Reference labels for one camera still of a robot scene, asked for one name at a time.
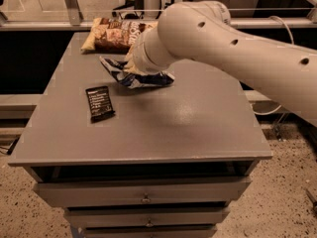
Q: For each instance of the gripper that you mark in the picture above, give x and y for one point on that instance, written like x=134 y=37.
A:
x=138 y=60

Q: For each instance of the blue chip bag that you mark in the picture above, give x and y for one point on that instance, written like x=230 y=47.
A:
x=135 y=80

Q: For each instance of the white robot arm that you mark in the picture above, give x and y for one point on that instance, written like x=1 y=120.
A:
x=201 y=31

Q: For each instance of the brown popcorn snack bag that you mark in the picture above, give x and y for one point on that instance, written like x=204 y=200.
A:
x=112 y=35

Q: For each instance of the black rxbar chocolate bar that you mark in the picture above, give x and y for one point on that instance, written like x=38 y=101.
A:
x=100 y=104

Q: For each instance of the black office chair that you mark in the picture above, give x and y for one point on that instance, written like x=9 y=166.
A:
x=136 y=4

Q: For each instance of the grey metal railing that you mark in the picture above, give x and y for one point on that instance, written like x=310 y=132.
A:
x=79 y=14

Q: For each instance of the grey drawer cabinet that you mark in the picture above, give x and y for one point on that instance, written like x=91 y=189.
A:
x=200 y=127

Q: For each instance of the top grey drawer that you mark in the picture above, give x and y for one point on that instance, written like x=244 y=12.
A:
x=141 y=192

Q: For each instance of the grey drawer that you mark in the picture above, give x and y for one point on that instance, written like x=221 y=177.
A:
x=141 y=192
x=147 y=217
x=163 y=232

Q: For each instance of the middle grey drawer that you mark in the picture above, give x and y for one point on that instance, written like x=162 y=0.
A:
x=147 y=217

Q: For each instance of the bottom grey drawer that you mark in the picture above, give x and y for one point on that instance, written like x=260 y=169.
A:
x=163 y=232

